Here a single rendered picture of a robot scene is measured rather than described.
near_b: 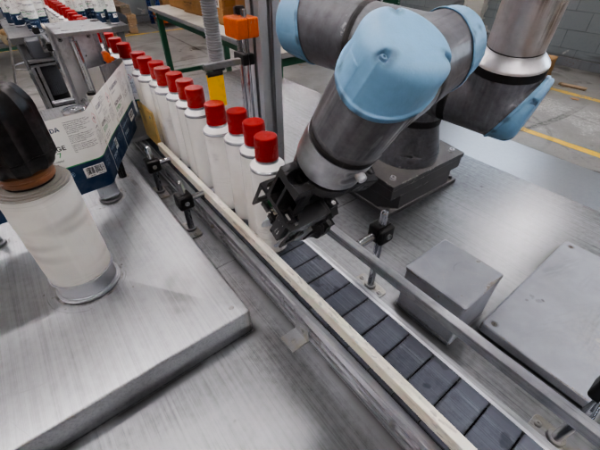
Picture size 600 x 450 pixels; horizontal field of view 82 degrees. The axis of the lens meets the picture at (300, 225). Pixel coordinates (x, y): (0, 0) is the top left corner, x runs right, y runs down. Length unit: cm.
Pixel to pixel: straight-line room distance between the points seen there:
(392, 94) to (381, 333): 33
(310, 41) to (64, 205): 35
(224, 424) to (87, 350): 20
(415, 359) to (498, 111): 42
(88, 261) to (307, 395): 35
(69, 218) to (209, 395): 29
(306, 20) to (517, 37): 34
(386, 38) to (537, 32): 42
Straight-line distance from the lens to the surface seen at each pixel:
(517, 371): 43
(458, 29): 38
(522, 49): 66
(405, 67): 26
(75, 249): 55
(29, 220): 52
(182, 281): 58
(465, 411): 48
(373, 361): 44
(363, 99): 27
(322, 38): 41
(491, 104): 68
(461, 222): 80
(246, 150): 54
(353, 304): 52
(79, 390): 52
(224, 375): 53
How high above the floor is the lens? 129
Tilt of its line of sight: 40 degrees down
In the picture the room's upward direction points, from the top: straight up
